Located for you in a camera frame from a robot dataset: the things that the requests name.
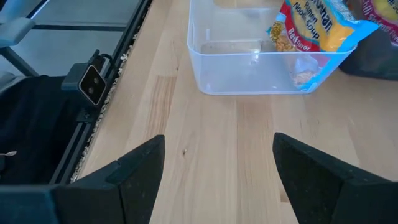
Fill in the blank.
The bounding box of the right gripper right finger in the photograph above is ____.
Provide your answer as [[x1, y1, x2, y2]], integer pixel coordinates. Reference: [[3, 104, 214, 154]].
[[272, 132, 398, 224]]

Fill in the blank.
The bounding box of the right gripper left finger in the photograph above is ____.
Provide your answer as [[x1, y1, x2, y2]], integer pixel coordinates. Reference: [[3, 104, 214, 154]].
[[51, 134, 166, 224]]

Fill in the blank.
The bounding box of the blue beef ramen pack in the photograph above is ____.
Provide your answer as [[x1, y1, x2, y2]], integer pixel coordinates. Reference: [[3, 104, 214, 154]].
[[266, 0, 381, 93]]

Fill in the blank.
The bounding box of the green chili shrimp ramen pack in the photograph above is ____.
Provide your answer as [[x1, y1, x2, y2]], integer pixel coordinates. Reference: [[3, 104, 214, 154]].
[[360, 0, 398, 47]]

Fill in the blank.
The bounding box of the black fabric seat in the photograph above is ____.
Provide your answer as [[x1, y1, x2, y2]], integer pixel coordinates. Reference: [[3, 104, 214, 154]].
[[0, 74, 91, 184]]

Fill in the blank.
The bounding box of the dark grey plastic bin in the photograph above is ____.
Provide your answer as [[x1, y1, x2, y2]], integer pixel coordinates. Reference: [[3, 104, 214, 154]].
[[338, 0, 398, 81]]

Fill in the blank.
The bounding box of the clear plastic bin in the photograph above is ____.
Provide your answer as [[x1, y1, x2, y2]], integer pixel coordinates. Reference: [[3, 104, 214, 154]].
[[186, 0, 358, 96]]

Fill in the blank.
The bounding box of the grey chair armrest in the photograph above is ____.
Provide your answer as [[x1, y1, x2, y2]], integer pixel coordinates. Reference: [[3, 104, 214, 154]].
[[0, 0, 37, 77]]

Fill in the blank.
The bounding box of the black table-level camera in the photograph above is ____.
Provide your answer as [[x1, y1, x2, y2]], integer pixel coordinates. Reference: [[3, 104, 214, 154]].
[[61, 49, 108, 108]]

